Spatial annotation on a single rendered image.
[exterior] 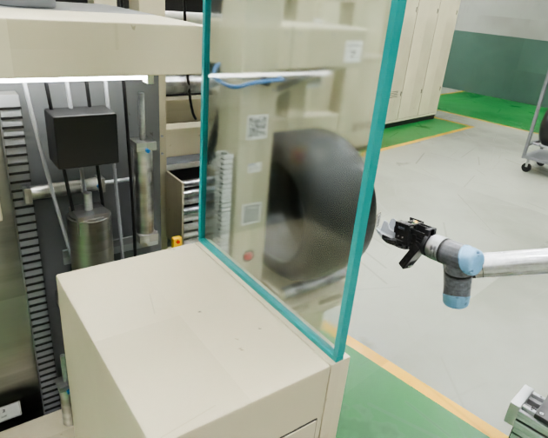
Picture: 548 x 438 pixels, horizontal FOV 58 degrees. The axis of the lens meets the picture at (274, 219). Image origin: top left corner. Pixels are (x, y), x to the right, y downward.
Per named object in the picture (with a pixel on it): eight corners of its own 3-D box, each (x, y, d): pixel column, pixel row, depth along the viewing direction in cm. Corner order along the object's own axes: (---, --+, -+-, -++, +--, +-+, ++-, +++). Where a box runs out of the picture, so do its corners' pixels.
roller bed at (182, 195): (181, 251, 201) (182, 182, 188) (166, 236, 211) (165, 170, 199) (223, 241, 212) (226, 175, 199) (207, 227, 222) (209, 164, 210)
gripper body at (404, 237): (409, 215, 155) (441, 227, 146) (406, 241, 158) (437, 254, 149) (392, 220, 151) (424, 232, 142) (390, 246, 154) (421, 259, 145)
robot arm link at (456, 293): (468, 293, 149) (471, 261, 145) (471, 313, 140) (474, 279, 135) (441, 290, 152) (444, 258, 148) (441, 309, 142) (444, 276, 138)
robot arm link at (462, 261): (468, 283, 134) (471, 255, 130) (434, 268, 142) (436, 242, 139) (484, 274, 138) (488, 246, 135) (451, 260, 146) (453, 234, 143)
